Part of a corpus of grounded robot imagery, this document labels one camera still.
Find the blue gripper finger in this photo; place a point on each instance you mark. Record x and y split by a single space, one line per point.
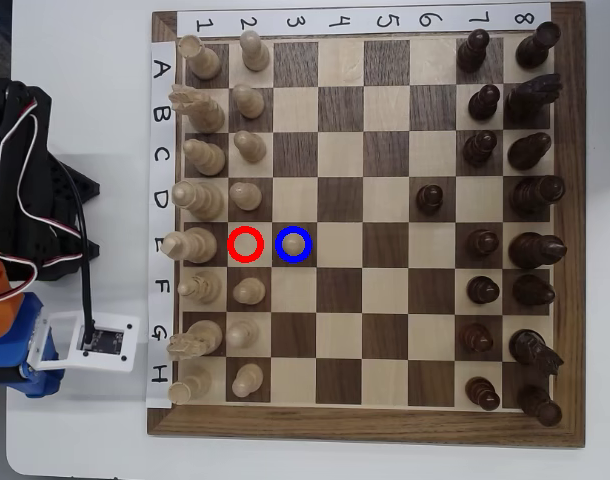
40 382

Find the light wooden pawn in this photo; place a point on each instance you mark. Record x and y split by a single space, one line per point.
247 380
242 333
294 245
247 102
255 55
250 147
245 196
249 291

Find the black and orange robot arm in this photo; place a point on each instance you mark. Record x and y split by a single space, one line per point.
5 235

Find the light wooden rook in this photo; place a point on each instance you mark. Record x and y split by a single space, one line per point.
205 60
192 385

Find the light wooden knight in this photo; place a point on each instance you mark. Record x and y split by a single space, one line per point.
200 337
205 112

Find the white letter label strip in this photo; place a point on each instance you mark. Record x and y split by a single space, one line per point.
160 265

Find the light wooden bishop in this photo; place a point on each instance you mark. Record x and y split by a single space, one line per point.
207 157
202 287

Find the light wooden king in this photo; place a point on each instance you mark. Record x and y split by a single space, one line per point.
195 245

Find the light wooden queen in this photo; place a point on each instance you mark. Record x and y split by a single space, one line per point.
200 200

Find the wooden chessboard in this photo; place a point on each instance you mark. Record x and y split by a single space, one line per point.
365 425

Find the dark wooden pawn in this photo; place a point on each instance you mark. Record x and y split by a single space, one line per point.
482 244
480 148
430 199
482 394
476 338
483 291
484 102
472 52

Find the white number label strip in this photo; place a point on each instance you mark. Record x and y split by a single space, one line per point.
315 22

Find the dark wooden knight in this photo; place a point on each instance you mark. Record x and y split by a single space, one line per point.
532 350
530 97

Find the dark wooden rook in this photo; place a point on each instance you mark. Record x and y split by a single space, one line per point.
540 405
537 47

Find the dark wooden bishop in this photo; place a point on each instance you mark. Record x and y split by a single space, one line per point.
527 151
532 290

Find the dark wooden king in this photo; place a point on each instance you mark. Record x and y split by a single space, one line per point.
535 250

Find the dark wooden queen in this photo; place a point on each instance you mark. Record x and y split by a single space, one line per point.
535 195

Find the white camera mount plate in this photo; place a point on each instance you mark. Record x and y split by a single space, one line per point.
127 350

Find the robot arm with camera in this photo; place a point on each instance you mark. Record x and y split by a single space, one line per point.
60 261

